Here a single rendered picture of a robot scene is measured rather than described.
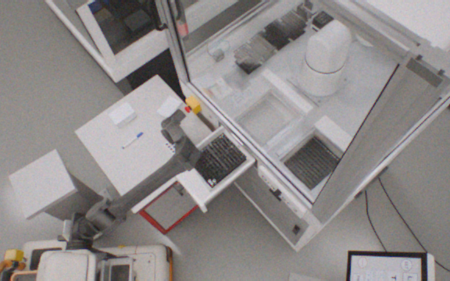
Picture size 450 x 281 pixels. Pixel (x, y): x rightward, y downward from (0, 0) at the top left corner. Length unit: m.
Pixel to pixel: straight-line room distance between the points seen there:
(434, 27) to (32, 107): 3.12
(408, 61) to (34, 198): 1.83
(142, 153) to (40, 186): 0.56
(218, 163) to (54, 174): 0.90
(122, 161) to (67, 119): 1.32
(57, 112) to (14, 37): 1.07
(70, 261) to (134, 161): 0.83
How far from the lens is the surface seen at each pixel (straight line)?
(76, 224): 1.39
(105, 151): 2.00
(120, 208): 1.27
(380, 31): 0.66
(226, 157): 1.68
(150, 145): 1.93
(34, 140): 3.23
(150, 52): 2.15
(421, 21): 0.73
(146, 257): 2.27
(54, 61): 3.62
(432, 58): 0.65
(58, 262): 1.21
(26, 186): 2.12
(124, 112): 2.01
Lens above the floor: 2.45
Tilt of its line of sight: 63 degrees down
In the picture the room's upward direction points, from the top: 9 degrees counter-clockwise
